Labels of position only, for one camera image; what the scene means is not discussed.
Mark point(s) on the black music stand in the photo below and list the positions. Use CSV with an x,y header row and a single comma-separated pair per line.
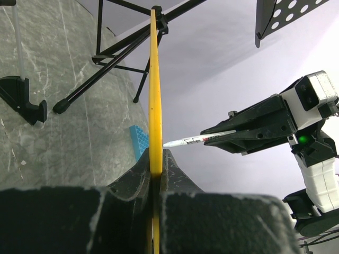
x,y
270,17

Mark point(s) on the blue studded building plate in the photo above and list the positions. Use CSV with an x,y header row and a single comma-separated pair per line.
x,y
140,141

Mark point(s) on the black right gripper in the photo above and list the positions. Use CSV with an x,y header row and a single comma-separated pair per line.
x,y
265,124

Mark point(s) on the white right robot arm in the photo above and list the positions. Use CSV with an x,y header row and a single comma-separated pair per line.
x,y
314,208

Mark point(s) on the yellow framed whiteboard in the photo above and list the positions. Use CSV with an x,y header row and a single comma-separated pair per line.
x,y
155,127

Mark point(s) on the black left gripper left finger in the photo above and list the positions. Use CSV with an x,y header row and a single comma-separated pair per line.
x,y
76,219

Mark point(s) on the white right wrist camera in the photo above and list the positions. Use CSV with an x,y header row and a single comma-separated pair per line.
x,y
311,99

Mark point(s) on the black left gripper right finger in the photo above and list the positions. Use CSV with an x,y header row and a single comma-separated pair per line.
x,y
193,221

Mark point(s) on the white blue whiteboard marker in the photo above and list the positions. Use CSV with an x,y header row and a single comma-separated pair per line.
x,y
195,139

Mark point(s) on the wire whiteboard easel stand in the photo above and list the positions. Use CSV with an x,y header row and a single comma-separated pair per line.
x,y
15,89

